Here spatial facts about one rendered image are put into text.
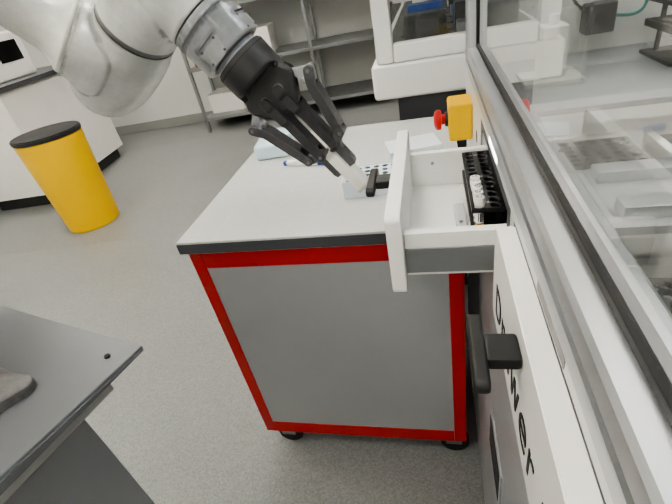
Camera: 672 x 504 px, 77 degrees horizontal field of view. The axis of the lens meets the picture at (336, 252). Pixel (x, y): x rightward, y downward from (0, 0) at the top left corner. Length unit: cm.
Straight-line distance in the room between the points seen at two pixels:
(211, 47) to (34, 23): 22
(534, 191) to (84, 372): 59
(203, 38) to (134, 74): 13
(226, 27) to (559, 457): 51
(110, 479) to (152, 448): 79
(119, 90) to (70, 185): 252
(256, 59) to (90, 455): 61
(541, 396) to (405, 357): 72
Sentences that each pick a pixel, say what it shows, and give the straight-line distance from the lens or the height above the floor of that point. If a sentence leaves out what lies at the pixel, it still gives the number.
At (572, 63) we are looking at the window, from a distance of 34.
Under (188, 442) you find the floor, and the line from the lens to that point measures 157.
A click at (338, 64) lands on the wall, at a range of 483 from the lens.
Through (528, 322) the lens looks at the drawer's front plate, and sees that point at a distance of 34.
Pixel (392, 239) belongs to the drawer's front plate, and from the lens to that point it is 49.
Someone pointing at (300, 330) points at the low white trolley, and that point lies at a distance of 99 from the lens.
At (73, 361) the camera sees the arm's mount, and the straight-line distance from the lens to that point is 72.
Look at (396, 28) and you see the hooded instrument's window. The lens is 138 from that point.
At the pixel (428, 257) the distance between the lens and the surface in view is 52.
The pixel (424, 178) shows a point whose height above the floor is 85.
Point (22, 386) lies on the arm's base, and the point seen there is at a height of 79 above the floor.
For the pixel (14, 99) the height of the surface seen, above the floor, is 80.
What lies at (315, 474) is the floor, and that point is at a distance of 136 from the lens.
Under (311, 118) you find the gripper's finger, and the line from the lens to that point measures 58.
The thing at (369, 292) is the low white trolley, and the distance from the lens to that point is 88.
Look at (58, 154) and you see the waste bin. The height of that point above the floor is 54.
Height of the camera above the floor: 116
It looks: 33 degrees down
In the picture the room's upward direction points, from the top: 12 degrees counter-clockwise
